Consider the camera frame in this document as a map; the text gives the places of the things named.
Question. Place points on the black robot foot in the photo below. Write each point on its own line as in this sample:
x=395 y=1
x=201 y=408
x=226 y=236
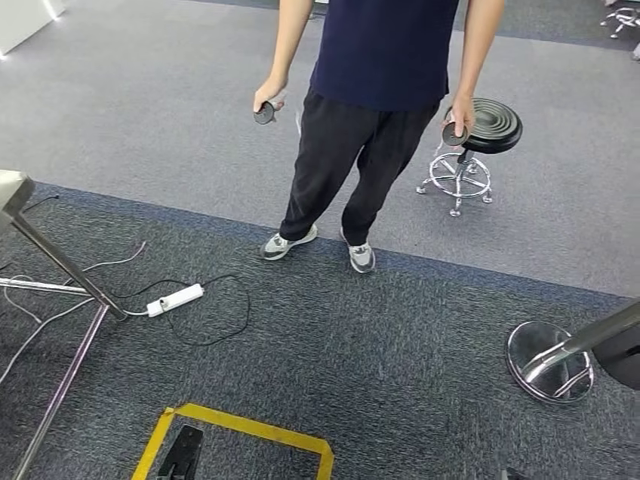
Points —
x=180 y=454

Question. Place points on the person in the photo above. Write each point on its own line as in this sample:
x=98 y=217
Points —
x=385 y=53

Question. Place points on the chrome stool base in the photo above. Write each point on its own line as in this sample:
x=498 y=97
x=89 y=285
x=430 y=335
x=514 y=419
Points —
x=623 y=16

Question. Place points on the white power strip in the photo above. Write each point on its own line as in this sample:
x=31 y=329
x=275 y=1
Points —
x=175 y=300

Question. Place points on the yellow floor tape square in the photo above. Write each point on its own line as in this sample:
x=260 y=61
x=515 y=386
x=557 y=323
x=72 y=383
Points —
x=250 y=427

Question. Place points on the black round stool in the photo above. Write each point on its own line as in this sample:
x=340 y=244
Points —
x=492 y=126

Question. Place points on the chrome stanchion post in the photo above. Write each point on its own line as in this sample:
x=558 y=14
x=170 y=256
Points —
x=550 y=364

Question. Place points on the white display plinth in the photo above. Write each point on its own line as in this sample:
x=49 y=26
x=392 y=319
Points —
x=25 y=20

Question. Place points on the steel workbench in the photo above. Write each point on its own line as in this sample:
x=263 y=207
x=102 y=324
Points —
x=12 y=192

